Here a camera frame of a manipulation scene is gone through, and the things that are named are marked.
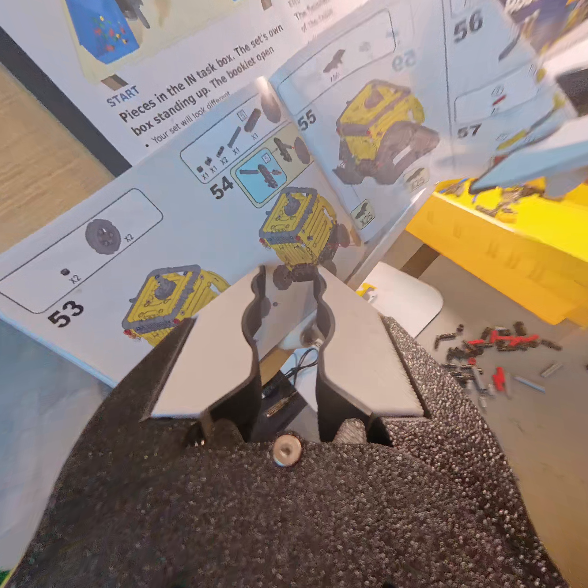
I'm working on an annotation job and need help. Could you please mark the white task instruction sheet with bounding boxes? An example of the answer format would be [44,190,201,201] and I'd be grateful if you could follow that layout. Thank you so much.
[0,0,405,166]

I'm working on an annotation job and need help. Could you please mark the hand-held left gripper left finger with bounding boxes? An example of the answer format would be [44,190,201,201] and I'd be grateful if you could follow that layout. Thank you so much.
[147,267,269,425]

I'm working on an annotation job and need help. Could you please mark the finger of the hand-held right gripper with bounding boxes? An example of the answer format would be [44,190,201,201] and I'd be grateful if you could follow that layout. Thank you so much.
[469,120,588,199]

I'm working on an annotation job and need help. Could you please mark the black cable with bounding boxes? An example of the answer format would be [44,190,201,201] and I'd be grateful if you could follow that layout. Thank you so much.
[260,342,324,416]

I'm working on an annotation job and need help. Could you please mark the yellow plastic bin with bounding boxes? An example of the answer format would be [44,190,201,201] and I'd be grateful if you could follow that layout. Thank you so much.
[405,178,588,328]

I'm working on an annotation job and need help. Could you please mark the instruction booklet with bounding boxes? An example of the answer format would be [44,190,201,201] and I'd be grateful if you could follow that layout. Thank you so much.
[0,0,588,386]

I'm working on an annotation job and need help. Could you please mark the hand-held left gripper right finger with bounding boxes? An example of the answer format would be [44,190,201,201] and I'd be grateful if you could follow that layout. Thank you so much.
[313,265,426,420]

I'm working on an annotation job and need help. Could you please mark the loose yellow grey bricks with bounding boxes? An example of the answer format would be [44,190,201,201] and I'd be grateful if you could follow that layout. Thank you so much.
[439,179,543,223]

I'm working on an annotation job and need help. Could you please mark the pile of small brick parts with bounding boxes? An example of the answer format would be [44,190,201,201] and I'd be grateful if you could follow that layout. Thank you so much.
[432,322,566,411]

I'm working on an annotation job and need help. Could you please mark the grey desk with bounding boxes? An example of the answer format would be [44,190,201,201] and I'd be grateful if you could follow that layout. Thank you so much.
[0,256,588,588]

